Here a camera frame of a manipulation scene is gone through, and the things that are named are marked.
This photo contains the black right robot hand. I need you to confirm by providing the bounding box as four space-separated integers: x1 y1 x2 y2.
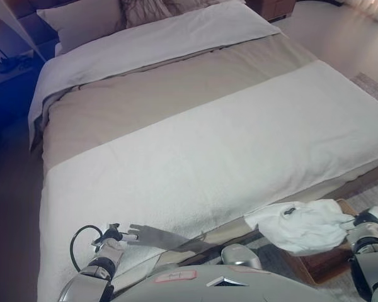
340 206 378 232

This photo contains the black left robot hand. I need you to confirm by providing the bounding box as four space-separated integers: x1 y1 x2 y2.
93 222 146 250

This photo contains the white garment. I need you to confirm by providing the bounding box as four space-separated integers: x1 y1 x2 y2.
244 198 355 254

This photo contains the woven wicker basket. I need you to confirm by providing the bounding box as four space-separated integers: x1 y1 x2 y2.
282 198 364 286

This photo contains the bed with white blanket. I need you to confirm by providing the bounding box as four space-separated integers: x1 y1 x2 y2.
37 59 378 298

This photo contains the grey robot torso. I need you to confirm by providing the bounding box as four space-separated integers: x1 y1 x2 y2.
113 264 336 302

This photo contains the silver right robot leg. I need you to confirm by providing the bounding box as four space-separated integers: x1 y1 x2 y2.
220 244 263 271

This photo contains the beige duvet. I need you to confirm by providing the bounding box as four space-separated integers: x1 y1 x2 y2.
41 32 319 173

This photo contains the dark cluttered side table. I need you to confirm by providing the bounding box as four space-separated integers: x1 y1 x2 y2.
0 53 38 92

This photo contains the white folded top sheet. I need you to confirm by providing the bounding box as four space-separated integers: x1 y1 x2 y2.
27 0 282 149

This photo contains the white pillow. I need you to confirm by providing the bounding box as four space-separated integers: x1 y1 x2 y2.
36 3 124 55

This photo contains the brown patterned pillow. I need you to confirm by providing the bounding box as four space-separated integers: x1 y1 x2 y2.
118 0 176 30

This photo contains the brown wooden nightstand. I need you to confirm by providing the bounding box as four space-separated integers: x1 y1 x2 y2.
245 0 294 22

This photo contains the brown bed frame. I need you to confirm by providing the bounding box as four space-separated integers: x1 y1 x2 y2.
122 163 378 284

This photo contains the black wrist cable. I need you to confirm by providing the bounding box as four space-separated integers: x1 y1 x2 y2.
69 225 107 272

